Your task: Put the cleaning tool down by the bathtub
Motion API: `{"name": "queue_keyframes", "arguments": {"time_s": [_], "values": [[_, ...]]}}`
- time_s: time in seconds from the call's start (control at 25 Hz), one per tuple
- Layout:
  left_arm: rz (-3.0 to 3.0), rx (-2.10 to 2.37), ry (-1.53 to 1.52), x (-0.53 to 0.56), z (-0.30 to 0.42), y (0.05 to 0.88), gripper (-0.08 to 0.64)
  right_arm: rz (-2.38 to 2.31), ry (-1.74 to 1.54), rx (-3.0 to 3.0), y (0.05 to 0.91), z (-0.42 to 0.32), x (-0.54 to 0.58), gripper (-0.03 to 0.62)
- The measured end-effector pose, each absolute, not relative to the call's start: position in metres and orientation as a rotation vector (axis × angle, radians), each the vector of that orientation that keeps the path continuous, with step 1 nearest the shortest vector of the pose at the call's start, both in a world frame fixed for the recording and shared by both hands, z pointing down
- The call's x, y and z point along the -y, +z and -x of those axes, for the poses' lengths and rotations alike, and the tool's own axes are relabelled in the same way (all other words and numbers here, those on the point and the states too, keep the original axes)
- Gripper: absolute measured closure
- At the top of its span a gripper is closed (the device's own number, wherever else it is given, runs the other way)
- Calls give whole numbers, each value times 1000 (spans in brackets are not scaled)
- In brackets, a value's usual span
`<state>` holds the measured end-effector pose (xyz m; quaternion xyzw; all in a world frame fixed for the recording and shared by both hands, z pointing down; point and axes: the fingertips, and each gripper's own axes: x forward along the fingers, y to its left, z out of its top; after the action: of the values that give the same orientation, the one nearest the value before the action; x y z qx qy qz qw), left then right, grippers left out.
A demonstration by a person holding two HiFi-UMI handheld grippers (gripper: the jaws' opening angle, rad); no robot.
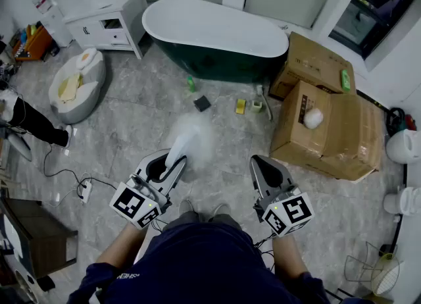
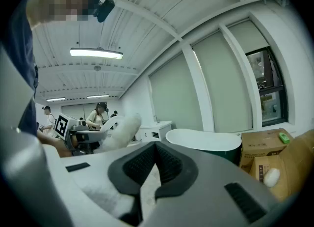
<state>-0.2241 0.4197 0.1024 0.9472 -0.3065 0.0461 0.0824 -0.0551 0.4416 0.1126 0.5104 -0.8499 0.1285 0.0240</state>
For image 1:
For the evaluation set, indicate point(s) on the person's shoe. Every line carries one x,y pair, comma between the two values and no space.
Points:
185,206
222,209

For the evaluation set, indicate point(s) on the white power strip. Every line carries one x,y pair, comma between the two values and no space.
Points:
86,191

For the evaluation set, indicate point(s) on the pale green cup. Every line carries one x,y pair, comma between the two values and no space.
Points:
257,106

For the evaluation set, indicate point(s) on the white bean bag chair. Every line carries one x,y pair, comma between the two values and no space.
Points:
82,98

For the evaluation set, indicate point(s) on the plain cardboard box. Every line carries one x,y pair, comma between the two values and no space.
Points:
309,62

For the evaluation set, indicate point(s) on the small green bottle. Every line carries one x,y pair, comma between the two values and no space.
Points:
190,85

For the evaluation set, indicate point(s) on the white water dispenser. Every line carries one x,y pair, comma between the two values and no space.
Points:
56,23

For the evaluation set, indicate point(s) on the person's left shoe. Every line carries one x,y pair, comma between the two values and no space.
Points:
185,206

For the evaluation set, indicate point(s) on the white vanity cabinet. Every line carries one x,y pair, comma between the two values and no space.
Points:
108,23

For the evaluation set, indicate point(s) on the white round container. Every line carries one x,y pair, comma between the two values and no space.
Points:
401,146

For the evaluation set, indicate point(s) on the flat green bottle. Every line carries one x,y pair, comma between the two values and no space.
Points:
345,80

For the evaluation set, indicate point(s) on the dark wooden cabinet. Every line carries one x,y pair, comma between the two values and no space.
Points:
42,243

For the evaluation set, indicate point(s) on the orange storage box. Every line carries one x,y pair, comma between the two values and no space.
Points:
36,44

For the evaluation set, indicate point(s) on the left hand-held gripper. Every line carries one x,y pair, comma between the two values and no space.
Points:
135,205

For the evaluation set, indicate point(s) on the black sponge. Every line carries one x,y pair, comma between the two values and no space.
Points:
202,103

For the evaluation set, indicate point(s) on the yellow sponge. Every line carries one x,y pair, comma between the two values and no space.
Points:
240,106

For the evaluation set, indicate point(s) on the person's left forearm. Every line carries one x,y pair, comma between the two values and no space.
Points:
121,246

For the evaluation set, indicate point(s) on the person's right forearm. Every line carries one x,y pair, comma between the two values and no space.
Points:
287,256

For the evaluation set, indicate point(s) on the dark glass window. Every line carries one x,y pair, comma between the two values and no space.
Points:
371,13

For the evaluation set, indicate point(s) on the person's right shoe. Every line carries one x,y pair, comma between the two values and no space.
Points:
222,209

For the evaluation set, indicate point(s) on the white and green bathtub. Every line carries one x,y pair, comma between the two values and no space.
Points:
210,26

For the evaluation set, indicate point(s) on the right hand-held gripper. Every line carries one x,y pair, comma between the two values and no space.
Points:
289,214

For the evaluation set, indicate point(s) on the fried egg cushion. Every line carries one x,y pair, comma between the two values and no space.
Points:
86,57

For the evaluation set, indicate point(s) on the white fluffy ball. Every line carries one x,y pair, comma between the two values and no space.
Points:
313,118

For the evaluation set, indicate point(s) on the person's dark trousers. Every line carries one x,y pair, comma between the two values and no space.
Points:
197,218

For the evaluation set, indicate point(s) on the plastic-wrapped cardboard box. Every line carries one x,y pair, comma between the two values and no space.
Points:
348,138

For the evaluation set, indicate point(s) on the person's dark blue shirt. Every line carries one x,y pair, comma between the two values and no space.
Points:
197,263

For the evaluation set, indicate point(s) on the white cloth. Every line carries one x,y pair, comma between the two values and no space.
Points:
185,139

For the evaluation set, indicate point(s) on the pale yellow cloth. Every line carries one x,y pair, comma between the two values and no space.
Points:
69,87

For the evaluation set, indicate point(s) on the white toilet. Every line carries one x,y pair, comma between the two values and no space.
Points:
406,200

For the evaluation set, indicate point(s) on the black and red tool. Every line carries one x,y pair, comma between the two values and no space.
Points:
396,121

